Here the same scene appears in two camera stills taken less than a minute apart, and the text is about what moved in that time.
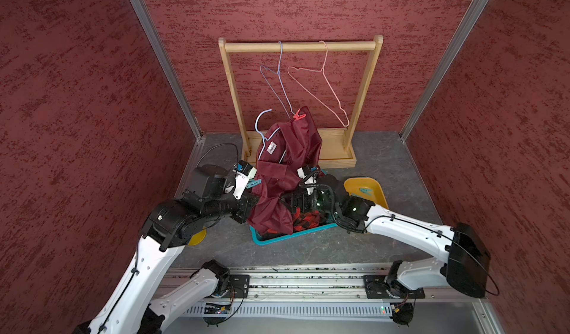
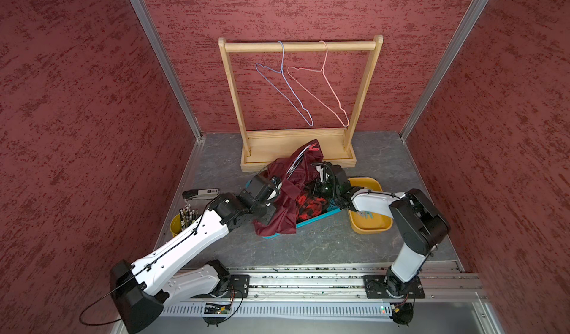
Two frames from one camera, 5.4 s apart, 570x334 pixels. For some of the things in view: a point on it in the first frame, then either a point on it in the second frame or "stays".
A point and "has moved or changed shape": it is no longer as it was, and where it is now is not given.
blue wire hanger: (279, 68) has moved or changed shape
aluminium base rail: (303, 293) stays
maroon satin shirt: (284, 149) has moved or changed shape
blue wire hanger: (267, 138) -> (295, 164)
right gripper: (304, 196) -> (316, 182)
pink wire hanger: (322, 70) stays
